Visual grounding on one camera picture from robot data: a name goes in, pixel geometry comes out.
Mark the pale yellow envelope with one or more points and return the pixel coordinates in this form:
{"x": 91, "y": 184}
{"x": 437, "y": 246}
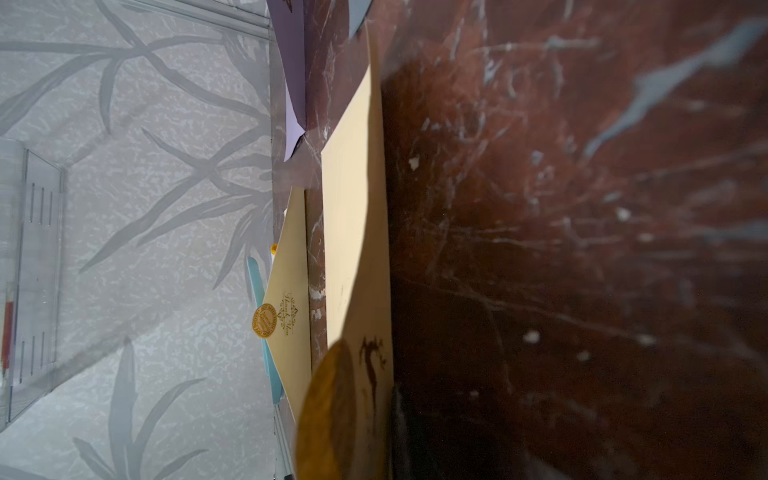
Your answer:
{"x": 287, "y": 292}

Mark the lilac envelope with gold seal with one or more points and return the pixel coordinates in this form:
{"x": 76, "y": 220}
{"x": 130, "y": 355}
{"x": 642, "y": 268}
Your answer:
{"x": 287, "y": 18}

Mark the clear acrylic wall shelf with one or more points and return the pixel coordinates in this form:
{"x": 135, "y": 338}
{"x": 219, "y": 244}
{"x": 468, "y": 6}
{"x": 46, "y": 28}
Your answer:
{"x": 32, "y": 193}

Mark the horizontal aluminium frame bar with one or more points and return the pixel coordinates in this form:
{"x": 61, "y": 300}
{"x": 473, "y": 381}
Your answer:
{"x": 248, "y": 18}

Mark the tan kraft envelope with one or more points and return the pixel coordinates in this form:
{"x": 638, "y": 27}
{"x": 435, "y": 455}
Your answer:
{"x": 343, "y": 431}

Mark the red pen on shelf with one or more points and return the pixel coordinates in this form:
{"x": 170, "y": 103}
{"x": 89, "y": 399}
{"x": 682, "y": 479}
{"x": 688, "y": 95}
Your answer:
{"x": 7, "y": 335}

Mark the grey envelope with gold seal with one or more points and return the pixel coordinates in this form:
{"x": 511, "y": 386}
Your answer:
{"x": 357, "y": 11}

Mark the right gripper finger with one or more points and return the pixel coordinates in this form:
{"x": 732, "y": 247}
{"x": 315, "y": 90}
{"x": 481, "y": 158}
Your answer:
{"x": 428, "y": 445}

